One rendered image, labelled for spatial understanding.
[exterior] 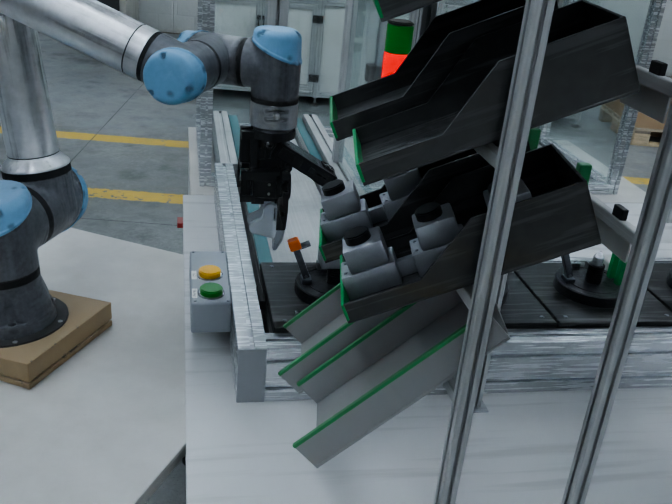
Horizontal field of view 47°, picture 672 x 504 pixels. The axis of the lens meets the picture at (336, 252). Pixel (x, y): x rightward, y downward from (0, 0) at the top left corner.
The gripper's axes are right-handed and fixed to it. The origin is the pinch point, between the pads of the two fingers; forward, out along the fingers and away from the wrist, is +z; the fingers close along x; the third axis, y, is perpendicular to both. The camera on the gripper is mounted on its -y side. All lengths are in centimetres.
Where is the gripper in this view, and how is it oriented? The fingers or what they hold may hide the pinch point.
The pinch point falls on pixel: (278, 242)
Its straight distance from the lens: 132.1
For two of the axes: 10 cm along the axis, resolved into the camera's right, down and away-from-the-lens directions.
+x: 1.8, 4.3, -8.9
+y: -9.8, 0.0, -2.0
